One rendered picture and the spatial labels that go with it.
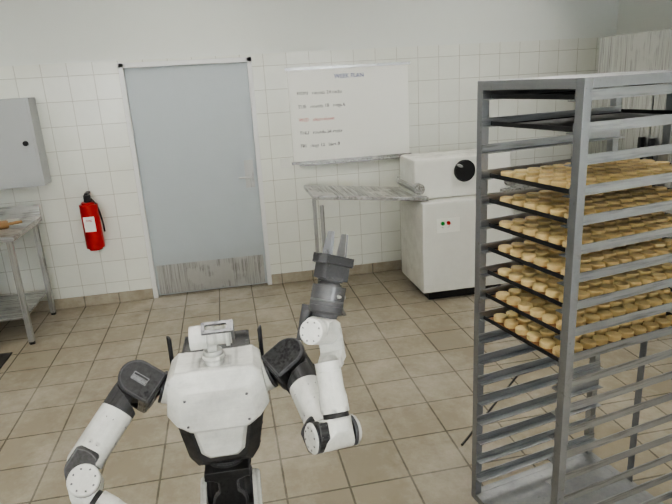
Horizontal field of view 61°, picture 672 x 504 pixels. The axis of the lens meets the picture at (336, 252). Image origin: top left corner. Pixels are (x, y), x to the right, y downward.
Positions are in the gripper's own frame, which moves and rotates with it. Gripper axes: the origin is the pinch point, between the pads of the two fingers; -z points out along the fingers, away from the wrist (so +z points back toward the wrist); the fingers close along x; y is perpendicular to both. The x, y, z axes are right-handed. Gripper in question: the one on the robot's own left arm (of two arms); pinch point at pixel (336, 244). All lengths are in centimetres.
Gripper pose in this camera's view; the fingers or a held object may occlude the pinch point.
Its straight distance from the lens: 150.1
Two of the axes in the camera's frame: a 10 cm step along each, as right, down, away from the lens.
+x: -7.5, -1.6, -6.4
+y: -6.4, -0.6, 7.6
